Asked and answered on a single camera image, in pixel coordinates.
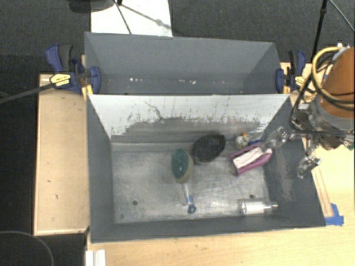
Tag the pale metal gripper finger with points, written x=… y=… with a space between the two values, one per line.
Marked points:
x=306 y=165
x=276 y=138

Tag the small blue piece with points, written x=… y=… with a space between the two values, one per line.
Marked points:
x=255 y=142

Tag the white and orange small toy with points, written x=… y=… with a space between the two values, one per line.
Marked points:
x=243 y=142

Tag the purple and white packet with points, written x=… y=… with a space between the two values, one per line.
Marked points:
x=248 y=159

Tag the clear plastic bottle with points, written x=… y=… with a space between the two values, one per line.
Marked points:
x=256 y=207

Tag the black oval brush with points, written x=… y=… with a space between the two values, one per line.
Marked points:
x=208 y=148

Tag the clear tube with blue tip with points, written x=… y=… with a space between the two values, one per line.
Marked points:
x=187 y=197

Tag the grey metal bin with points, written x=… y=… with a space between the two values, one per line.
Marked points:
x=155 y=181

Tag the pale wood flat board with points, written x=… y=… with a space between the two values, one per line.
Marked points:
x=62 y=159

